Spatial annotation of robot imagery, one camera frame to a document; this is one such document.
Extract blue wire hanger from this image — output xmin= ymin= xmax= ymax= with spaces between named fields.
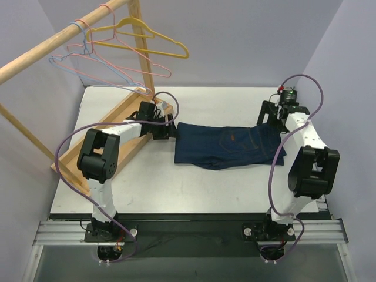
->
xmin=48 ymin=21 xmax=152 ymax=96

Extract dark blue denim trousers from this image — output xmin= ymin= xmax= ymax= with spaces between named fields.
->
xmin=174 ymin=122 xmax=281 ymax=170

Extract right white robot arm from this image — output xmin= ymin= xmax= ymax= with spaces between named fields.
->
xmin=257 ymin=86 xmax=340 ymax=240

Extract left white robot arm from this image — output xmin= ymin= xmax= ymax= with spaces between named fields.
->
xmin=77 ymin=102 xmax=177 ymax=241

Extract yellow plastic hanger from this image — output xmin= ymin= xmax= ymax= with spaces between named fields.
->
xmin=85 ymin=17 xmax=190 ymax=59

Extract wooden clothes rack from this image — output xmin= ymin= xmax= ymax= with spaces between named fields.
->
xmin=0 ymin=0 xmax=174 ymax=196

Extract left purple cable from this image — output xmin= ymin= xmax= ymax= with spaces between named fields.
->
xmin=55 ymin=91 xmax=180 ymax=263

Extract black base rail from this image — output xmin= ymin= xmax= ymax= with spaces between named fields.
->
xmin=85 ymin=213 xmax=297 ymax=259

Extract aluminium frame rail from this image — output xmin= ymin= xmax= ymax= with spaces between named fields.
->
xmin=283 ymin=86 xmax=350 ymax=244

